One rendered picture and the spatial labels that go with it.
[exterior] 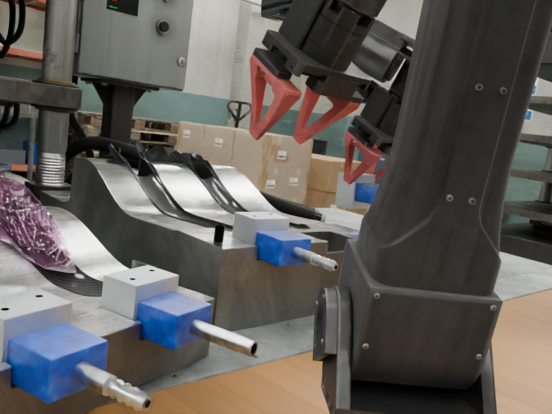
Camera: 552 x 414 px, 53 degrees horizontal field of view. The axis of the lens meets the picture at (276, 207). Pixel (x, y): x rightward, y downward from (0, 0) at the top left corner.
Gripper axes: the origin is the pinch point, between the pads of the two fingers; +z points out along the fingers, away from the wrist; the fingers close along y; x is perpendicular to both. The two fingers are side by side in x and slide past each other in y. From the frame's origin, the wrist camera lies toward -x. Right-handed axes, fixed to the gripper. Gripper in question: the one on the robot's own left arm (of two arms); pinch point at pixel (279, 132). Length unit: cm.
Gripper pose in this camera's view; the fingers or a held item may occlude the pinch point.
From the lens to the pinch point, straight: 58.7
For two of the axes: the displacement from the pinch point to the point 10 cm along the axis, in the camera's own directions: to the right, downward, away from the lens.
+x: 5.1, 6.6, -5.5
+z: -4.4, 7.5, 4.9
